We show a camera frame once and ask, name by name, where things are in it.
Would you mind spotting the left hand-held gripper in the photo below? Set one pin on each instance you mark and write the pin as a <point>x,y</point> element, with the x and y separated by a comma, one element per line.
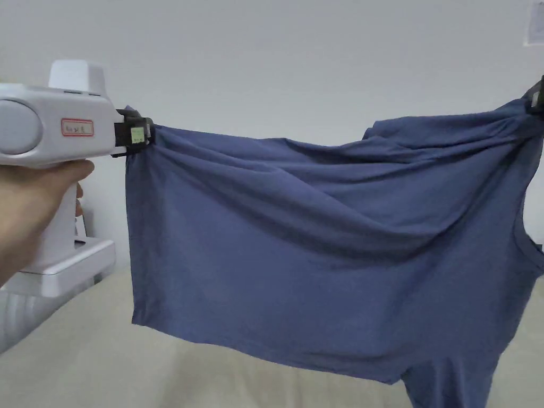
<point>46,106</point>

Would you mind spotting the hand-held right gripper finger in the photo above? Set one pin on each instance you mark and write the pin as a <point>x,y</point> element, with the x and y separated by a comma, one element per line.
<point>537,95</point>

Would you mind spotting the dark blue shirt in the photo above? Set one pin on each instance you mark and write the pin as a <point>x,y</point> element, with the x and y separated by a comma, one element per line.
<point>306,221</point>

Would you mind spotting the person's left hand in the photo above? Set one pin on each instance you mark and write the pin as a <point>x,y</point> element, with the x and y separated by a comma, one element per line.
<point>29,204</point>

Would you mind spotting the white box-shaped cabinet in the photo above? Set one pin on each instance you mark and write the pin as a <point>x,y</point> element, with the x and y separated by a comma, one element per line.
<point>95,263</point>

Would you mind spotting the white padded headboard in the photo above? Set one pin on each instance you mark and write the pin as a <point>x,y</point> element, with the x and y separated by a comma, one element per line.
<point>21,318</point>

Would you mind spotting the bed with beige sheet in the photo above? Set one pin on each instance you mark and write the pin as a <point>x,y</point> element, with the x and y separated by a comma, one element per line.
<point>85,361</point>

